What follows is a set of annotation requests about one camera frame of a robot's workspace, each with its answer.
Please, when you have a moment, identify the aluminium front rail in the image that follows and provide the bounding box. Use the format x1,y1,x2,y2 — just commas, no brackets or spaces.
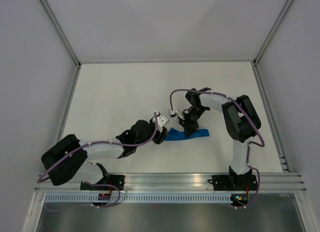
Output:
34,172,308,193

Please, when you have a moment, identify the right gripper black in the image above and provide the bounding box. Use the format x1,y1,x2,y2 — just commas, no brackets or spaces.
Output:
178,106,208,138

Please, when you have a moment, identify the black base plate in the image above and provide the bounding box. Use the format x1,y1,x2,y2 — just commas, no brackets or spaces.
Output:
207,174,259,192
80,174,125,191

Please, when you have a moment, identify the blue cloth napkin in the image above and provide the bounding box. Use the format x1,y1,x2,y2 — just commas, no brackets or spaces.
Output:
164,128,210,141

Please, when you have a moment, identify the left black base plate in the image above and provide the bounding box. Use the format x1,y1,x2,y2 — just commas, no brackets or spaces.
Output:
80,174,125,191

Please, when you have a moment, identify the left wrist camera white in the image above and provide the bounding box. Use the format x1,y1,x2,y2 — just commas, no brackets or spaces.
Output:
152,111,169,131

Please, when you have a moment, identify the right aluminium frame post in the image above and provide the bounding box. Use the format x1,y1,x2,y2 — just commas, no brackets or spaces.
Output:
252,0,301,173

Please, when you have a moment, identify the purple cable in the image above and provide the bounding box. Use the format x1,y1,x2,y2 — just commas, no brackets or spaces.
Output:
37,111,161,213
169,88,266,210

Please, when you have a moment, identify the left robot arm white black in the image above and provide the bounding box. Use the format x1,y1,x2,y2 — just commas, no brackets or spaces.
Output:
38,114,169,190

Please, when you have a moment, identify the white slotted cable duct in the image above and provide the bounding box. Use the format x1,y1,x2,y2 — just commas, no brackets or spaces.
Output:
44,192,232,204

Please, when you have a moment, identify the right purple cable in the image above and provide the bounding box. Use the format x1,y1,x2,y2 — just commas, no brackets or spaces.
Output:
169,88,266,210

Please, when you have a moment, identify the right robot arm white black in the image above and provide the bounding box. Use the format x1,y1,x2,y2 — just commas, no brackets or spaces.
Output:
178,87,265,190

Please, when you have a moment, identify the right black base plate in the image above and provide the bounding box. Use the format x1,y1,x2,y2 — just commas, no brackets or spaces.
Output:
207,174,259,192

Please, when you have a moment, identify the aluminium frame post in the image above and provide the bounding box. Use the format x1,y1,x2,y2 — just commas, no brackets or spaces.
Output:
252,0,301,173
38,0,82,144

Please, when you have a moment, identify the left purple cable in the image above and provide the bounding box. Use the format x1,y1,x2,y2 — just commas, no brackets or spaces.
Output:
37,111,161,213

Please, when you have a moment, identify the left aluminium frame post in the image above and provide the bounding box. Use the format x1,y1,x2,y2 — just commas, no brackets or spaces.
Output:
38,0,82,144

